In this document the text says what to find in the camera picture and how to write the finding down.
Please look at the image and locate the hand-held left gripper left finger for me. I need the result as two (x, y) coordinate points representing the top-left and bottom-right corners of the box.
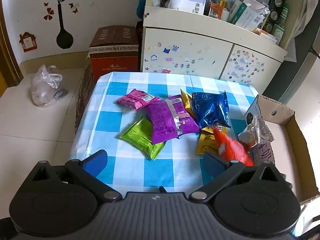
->
(31, 149), (123, 201)

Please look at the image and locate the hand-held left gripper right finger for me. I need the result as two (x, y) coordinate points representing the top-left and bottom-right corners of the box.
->
(189, 152), (285, 203)

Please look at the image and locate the red snack packet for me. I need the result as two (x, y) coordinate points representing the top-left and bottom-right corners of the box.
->
(212, 127), (255, 167)

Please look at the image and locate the green snack packet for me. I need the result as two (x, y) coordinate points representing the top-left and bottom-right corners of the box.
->
(119, 117), (167, 160)

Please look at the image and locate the white printed snack packet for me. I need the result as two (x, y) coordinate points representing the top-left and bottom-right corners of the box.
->
(237, 115), (274, 150)

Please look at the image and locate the blue snack packet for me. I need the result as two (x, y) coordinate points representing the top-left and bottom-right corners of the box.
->
(191, 90), (232, 130)

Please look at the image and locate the purple snack packet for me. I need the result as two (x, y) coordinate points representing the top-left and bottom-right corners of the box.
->
(145, 96), (200, 145)

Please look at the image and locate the gold snack packet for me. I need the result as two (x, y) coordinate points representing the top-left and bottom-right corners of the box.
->
(179, 87), (198, 120)

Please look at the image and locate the pink snack packet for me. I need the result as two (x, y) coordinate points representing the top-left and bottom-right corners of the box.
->
(116, 89), (160, 110)

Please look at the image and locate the brown cardboard box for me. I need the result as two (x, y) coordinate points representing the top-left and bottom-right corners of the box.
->
(244, 94), (320, 205)

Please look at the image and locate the brown wicker basket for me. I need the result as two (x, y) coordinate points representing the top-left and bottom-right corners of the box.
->
(75, 65), (97, 130)

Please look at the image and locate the clear plastic bag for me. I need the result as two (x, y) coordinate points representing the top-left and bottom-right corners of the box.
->
(30, 64), (68, 107)

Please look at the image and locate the red cardboard box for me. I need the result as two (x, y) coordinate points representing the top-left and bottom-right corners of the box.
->
(89, 25), (140, 80)

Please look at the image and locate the white cabinet with stickers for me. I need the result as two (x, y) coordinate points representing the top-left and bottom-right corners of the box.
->
(140, 0), (288, 88)

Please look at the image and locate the grey refrigerator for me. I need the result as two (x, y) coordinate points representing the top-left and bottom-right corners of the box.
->
(265, 30), (320, 105)

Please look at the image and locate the brown wooden door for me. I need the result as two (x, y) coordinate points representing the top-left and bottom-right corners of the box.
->
(0, 5), (24, 98)

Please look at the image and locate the white green medicine box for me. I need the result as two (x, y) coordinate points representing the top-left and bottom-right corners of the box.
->
(228, 0), (247, 24)
(235, 5), (265, 32)

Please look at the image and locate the green glass bottle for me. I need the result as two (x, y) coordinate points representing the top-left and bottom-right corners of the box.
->
(272, 4), (289, 40)

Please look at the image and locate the orange box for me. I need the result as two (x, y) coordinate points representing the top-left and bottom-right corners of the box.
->
(209, 2), (224, 19)

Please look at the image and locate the black vase wall decal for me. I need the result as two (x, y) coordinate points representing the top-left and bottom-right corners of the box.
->
(43, 0), (74, 50)

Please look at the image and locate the red house wall sticker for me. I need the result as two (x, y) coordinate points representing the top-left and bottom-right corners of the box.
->
(19, 32), (38, 53)

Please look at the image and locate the red flower wall decal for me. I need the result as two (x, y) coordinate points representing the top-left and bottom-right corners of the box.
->
(44, 2), (54, 21)

